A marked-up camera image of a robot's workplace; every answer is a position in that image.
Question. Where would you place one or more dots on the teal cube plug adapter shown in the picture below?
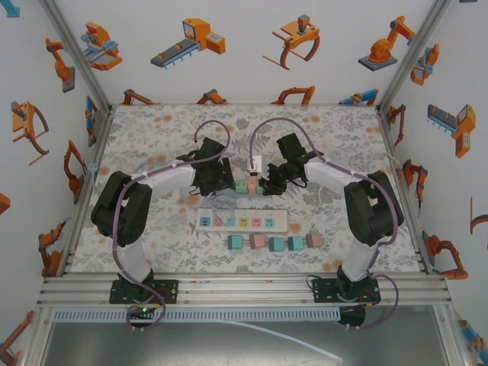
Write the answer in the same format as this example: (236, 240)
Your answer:
(235, 242)
(296, 243)
(277, 244)

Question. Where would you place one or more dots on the aluminium front frame rail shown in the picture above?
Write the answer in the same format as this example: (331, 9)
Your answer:
(248, 291)

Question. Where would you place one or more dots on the aluminium side rail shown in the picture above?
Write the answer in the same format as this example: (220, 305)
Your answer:
(382, 114)
(101, 137)

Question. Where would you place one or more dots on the black controller board green light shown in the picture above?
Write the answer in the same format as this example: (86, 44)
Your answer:
(142, 310)

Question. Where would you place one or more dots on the green cube plug adapter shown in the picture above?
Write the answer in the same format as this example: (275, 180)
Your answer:
(260, 189)
(241, 187)

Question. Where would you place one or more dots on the aluminium frame post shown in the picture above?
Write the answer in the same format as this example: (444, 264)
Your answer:
(77, 53)
(412, 53)

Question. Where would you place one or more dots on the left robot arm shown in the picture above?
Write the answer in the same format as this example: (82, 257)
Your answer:
(122, 213)

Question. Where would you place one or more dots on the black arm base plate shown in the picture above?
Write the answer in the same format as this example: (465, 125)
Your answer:
(324, 291)
(167, 291)

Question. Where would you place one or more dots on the floral patterned table mat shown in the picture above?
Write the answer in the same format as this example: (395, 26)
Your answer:
(267, 263)

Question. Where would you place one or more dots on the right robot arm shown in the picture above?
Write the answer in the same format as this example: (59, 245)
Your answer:
(373, 213)

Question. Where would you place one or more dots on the grey metal shelf panel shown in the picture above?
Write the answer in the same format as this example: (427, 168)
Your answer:
(190, 347)

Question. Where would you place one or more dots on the long white power strip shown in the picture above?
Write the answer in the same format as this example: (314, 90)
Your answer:
(282, 221)

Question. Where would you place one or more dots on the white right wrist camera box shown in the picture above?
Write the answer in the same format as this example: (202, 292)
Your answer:
(254, 164)

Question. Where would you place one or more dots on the green pink plug cubes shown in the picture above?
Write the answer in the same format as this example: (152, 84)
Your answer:
(244, 193)

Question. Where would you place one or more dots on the aluminium frame leg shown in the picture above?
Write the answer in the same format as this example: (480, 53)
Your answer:
(451, 335)
(38, 335)

